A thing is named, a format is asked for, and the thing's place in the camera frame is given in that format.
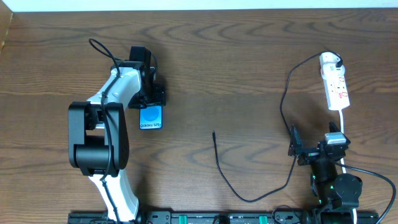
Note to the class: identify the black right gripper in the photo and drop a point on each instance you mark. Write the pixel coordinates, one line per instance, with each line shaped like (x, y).
(311, 153)

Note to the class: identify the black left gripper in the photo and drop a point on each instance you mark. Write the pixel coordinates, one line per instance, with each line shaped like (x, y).
(158, 95)

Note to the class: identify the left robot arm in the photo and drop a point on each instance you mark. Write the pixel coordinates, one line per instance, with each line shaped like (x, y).
(98, 141)

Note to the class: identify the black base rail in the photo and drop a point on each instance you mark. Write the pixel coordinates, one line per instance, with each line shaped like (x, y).
(280, 216)

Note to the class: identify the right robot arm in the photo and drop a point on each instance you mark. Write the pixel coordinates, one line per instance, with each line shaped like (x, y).
(336, 192)

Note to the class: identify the white charger adapter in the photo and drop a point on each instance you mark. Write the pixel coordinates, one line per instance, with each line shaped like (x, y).
(331, 65)

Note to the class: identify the blue smartphone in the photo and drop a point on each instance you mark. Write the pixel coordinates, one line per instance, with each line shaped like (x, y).
(150, 118)

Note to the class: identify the white power strip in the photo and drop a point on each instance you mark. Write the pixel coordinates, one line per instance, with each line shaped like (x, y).
(336, 92)

